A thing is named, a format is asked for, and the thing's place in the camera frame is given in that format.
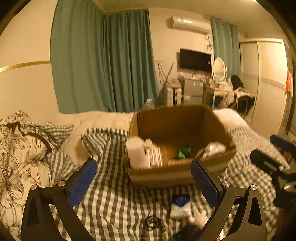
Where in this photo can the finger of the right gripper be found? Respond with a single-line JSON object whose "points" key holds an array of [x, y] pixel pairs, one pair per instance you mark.
{"points": [[265, 162], [283, 144]]}

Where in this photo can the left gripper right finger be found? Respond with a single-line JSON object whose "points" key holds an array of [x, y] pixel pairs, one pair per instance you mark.
{"points": [[249, 221]]}

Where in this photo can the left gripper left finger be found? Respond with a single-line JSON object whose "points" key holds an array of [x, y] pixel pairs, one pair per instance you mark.
{"points": [[38, 222]]}

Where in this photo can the green foil snack bag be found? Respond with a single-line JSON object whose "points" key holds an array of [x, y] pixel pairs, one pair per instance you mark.
{"points": [[184, 152]]}

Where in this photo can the orange hanging towel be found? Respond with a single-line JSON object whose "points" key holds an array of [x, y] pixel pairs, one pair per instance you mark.
{"points": [[289, 84]]}

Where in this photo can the black small pouch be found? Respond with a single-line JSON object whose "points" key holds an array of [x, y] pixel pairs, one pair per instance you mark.
{"points": [[188, 233]]}

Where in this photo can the clear crumpled plastic bag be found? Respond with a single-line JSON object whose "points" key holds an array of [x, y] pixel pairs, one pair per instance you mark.
{"points": [[212, 149]]}

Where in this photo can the floral white black quilt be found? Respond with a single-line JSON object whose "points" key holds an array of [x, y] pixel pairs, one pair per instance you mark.
{"points": [[22, 151]]}

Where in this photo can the chair with piled clothes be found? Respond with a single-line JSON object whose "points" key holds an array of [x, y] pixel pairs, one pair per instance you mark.
{"points": [[239, 99]]}

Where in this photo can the blue white tissue pack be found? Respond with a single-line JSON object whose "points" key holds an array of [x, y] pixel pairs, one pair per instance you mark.
{"points": [[180, 206]]}

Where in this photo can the white louvered wardrobe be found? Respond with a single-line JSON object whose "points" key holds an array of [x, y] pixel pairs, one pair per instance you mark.
{"points": [[263, 73]]}

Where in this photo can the grey checkered bed sheet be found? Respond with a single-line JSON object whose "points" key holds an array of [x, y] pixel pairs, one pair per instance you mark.
{"points": [[113, 209]]}

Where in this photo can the white dressing table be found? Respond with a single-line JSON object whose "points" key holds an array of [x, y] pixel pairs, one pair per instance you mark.
{"points": [[212, 91]]}

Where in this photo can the brown cardboard box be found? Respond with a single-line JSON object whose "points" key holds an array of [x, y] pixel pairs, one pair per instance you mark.
{"points": [[171, 127]]}

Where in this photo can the white oval vanity mirror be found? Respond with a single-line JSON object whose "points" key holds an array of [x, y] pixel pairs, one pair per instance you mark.
{"points": [[219, 70]]}

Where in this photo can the grey mini fridge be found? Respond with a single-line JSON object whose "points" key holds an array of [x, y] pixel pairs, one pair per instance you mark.
{"points": [[192, 91]]}

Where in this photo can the white fluffy blanket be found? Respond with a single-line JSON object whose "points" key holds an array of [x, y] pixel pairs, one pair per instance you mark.
{"points": [[72, 146]]}

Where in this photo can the white medicine box in carton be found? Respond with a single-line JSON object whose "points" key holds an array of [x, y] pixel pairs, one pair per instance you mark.
{"points": [[153, 154]]}

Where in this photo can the white storage shelf unit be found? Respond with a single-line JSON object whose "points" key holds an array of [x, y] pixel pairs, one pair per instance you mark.
{"points": [[172, 93]]}

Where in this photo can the narrow teal curtain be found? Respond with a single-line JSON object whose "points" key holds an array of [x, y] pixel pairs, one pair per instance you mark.
{"points": [[226, 45]]}

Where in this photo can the clear water bottle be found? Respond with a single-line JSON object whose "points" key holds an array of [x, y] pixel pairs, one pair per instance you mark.
{"points": [[149, 104]]}

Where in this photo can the large teal curtain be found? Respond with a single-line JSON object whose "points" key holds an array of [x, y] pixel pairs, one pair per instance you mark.
{"points": [[101, 62]]}

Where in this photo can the black wall television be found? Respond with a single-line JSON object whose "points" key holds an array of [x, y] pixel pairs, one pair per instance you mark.
{"points": [[195, 60]]}

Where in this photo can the white wall air conditioner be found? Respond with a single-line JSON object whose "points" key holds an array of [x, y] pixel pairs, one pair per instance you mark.
{"points": [[190, 25]]}

